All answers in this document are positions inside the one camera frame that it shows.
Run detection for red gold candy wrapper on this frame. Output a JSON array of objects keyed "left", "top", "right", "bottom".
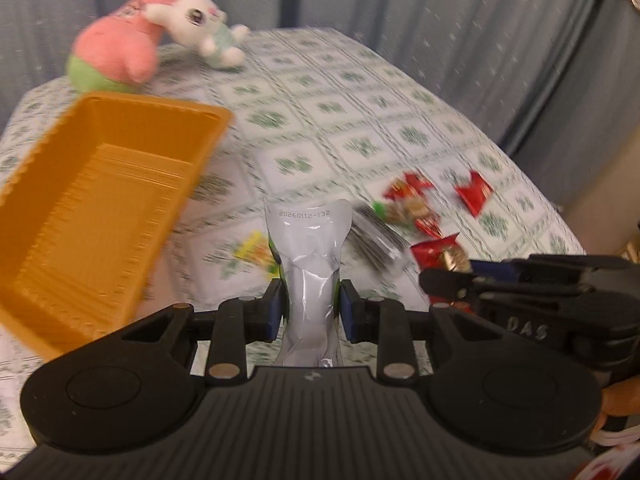
[{"left": 410, "top": 232, "right": 474, "bottom": 311}]

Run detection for yellow green candy packet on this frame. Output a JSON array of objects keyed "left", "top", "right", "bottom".
[{"left": 234, "top": 231, "right": 279, "bottom": 278}]

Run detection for white green snack pouch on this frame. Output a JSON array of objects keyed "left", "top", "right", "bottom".
[{"left": 265, "top": 200, "right": 352, "bottom": 367}]

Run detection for person right hand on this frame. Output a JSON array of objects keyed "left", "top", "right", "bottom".
[{"left": 594, "top": 376, "right": 640, "bottom": 431}]

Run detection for dark striped snack packet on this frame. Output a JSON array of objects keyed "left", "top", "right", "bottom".
[{"left": 349, "top": 203, "right": 409, "bottom": 275}]

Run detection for green brown candy wrapper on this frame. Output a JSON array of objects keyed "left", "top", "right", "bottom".
[{"left": 372, "top": 198, "right": 442, "bottom": 238}]

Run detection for red candy wrapper far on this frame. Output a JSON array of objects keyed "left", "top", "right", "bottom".
[{"left": 454, "top": 170, "right": 494, "bottom": 218}]

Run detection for red candy wrapper upper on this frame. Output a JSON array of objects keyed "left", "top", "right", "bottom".
[{"left": 383, "top": 171, "right": 435, "bottom": 200}]

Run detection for orange plastic tray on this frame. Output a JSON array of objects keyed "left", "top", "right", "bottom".
[{"left": 1, "top": 92, "right": 232, "bottom": 360}]

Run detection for green floral tablecloth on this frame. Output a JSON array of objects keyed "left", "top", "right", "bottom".
[{"left": 0, "top": 26, "right": 586, "bottom": 466}]

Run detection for blue starry curtain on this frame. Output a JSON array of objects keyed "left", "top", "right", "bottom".
[{"left": 0, "top": 0, "right": 640, "bottom": 206}]

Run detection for pink starfish plush toy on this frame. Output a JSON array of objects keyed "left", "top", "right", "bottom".
[{"left": 66, "top": 0, "right": 175, "bottom": 94}]

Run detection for white bunny plush toy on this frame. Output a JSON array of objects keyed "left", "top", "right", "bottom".
[{"left": 143, "top": 0, "right": 250, "bottom": 70}]

